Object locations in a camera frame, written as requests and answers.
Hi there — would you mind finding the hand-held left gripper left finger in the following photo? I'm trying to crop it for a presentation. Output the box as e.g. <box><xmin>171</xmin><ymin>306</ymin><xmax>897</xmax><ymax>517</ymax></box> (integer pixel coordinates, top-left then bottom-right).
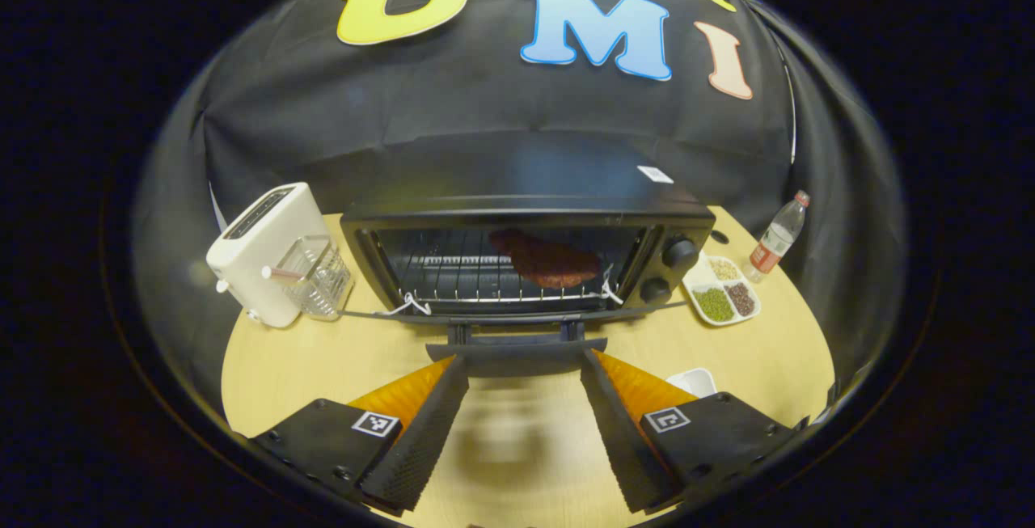
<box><xmin>234</xmin><ymin>354</ymin><xmax>470</xmax><ymax>514</ymax></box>

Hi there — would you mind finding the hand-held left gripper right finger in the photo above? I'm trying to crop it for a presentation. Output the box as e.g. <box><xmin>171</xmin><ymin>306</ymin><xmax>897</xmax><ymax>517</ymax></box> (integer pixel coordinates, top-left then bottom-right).
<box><xmin>580</xmin><ymin>348</ymin><xmax>813</xmax><ymax>515</ymax></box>

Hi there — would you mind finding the red raw steak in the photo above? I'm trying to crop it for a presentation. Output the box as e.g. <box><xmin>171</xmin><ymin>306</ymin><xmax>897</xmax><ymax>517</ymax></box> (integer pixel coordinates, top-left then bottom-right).
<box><xmin>488</xmin><ymin>227</ymin><xmax>604</xmax><ymax>290</ymax></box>

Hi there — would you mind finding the black electric oven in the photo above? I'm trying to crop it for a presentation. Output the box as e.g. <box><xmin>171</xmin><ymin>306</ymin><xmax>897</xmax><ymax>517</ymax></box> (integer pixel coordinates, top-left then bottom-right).
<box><xmin>338</xmin><ymin>130</ymin><xmax>717</xmax><ymax>377</ymax></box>

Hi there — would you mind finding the small white dish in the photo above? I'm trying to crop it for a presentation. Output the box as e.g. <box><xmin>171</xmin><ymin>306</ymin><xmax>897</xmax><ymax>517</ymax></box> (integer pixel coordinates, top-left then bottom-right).
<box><xmin>665</xmin><ymin>368</ymin><xmax>718</xmax><ymax>400</ymax></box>

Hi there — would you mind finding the white divided bean plate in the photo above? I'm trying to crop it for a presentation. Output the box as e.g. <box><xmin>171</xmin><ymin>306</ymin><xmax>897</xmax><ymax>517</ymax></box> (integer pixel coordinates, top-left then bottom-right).
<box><xmin>682</xmin><ymin>251</ymin><xmax>763</xmax><ymax>327</ymax></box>

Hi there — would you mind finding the white toaster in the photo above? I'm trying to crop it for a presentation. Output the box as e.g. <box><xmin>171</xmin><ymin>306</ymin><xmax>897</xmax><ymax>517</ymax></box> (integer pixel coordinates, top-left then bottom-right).
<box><xmin>206</xmin><ymin>182</ymin><xmax>331</xmax><ymax>329</ymax></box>

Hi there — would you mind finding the red label plastic bottle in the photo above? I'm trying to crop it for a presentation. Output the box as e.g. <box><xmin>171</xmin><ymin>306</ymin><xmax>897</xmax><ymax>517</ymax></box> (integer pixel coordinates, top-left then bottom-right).
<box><xmin>742</xmin><ymin>190</ymin><xmax>811</xmax><ymax>285</ymax></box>

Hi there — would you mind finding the black backdrop cloth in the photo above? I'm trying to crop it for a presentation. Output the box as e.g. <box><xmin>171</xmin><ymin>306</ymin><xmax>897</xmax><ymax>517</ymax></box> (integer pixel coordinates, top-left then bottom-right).
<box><xmin>133</xmin><ymin>0</ymin><xmax>902</xmax><ymax>416</ymax></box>

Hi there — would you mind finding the metal wire oven rack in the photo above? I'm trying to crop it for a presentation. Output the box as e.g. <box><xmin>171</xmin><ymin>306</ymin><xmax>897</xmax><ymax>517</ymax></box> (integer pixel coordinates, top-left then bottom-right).
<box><xmin>395</xmin><ymin>249</ymin><xmax>617</xmax><ymax>307</ymax></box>

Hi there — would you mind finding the metal wire basket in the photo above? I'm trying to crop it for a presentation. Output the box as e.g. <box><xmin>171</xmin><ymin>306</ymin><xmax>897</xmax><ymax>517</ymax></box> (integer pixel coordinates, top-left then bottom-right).
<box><xmin>279</xmin><ymin>235</ymin><xmax>355</xmax><ymax>322</ymax></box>

